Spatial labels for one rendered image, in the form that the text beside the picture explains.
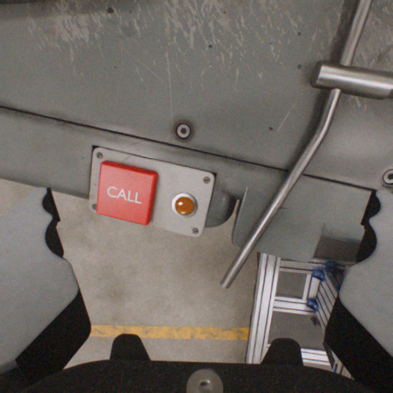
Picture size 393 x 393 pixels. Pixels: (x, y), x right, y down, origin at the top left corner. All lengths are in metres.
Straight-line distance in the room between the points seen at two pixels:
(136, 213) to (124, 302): 1.82
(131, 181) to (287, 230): 0.17
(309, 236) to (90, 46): 0.29
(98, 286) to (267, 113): 1.92
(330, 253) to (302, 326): 0.47
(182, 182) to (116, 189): 0.07
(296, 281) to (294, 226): 1.32
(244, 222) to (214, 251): 1.45
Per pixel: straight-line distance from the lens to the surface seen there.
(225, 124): 0.29
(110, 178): 0.31
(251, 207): 0.30
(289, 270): 1.57
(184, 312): 2.04
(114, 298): 2.12
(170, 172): 0.30
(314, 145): 0.28
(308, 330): 1.84
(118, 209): 0.32
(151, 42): 0.30
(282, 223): 0.31
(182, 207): 0.30
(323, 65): 0.28
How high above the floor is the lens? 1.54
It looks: 71 degrees down
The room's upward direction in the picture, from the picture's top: 158 degrees counter-clockwise
